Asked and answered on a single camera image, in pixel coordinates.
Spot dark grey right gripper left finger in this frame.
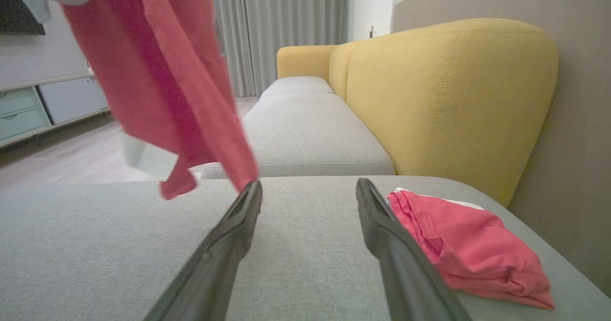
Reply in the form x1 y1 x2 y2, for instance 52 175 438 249
146 180 263 321

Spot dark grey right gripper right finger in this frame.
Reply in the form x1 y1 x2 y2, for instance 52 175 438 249
356 178 473 321

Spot red shorts with white trim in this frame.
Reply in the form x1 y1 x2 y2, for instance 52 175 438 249
386 187 556 310

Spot red and white basketball jersey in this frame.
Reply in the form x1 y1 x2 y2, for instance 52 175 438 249
5 0 260 201

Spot large grey sofa seat cushion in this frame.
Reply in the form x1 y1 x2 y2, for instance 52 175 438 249
0 175 611 321

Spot wide yellow sofa backrest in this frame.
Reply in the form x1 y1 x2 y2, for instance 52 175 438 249
346 18 559 207

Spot narrow yellow sofa backrest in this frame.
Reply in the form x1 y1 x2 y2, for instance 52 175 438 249
328 42 363 102

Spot light grey cabinet door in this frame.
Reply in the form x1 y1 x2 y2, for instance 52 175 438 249
38 77 109 125

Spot yellow sofa armrest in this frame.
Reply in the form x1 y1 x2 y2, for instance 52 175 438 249
277 45 338 84

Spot low TV cabinet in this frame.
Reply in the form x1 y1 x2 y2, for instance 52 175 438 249
0 75 111 148

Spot teal cabinet drawer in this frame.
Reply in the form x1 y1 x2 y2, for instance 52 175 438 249
0 107 51 141
0 88 38 116

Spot grey pleated curtain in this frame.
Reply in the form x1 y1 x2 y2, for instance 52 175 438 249
208 0 350 98

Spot black television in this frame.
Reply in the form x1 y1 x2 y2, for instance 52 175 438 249
0 0 46 36

